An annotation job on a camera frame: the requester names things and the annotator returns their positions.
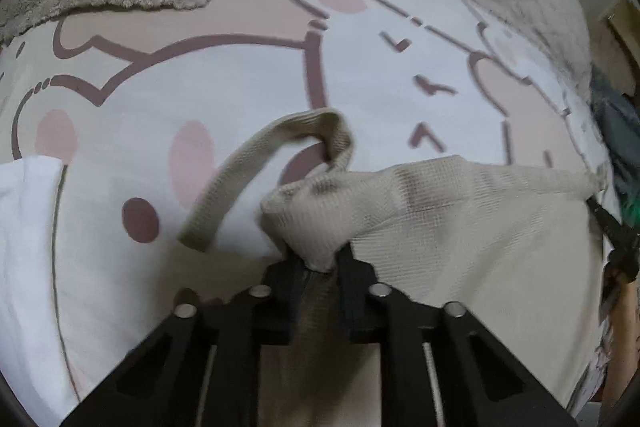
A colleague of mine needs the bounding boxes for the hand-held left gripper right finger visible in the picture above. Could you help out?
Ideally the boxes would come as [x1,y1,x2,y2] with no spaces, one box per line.
[336,246,582,427]

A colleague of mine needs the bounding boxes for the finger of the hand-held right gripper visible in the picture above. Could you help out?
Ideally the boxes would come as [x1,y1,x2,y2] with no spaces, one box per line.
[585,196,640,284]

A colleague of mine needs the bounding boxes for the white folded cloth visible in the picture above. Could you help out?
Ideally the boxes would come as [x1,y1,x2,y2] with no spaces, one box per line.
[0,156,81,418]

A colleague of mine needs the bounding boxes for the wooden furniture piece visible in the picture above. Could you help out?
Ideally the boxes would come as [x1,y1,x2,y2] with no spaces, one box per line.
[600,0,640,94]

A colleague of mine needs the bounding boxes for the beige waffle knit garment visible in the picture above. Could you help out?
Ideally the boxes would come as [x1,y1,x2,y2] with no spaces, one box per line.
[179,108,608,427]

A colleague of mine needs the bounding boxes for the printed pink and white bedsheet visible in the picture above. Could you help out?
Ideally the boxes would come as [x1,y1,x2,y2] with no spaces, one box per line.
[0,0,617,427]

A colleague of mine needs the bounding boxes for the person's right forearm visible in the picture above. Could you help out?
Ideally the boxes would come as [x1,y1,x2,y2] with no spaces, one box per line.
[601,279,640,405]

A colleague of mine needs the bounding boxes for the dark grey clothes pile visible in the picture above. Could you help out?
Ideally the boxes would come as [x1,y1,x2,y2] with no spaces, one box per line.
[590,62,640,230]

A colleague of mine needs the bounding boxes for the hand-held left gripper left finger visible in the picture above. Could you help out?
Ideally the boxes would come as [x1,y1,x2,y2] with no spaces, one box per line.
[60,256,307,427]

